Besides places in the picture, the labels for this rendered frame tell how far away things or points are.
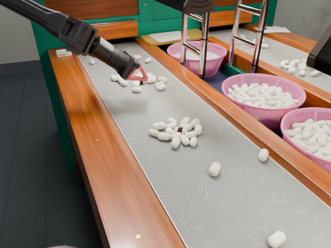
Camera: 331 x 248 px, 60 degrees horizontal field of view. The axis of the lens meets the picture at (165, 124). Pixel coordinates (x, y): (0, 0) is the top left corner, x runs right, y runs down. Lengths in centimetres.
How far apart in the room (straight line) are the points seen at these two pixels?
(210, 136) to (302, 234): 33
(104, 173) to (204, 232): 24
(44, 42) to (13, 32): 188
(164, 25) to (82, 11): 42
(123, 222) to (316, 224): 36
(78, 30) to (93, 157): 34
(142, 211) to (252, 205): 22
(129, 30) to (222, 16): 52
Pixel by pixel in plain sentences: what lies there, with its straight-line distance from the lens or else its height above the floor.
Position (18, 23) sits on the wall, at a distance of 329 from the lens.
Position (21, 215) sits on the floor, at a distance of 170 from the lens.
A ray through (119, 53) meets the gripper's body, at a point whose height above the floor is 91.
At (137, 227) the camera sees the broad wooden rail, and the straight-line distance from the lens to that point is 53.
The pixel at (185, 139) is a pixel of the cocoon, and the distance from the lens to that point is 73.
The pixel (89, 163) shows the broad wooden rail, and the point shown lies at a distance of 67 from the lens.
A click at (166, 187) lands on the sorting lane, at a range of 63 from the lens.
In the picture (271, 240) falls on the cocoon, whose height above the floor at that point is 76.
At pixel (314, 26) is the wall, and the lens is 313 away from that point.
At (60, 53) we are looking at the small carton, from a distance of 133.
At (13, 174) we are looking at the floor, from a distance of 197.
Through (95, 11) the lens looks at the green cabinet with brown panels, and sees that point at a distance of 146.
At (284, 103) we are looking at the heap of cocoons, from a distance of 102.
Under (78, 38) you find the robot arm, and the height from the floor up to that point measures 97.
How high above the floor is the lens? 119
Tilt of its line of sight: 33 degrees down
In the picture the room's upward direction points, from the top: straight up
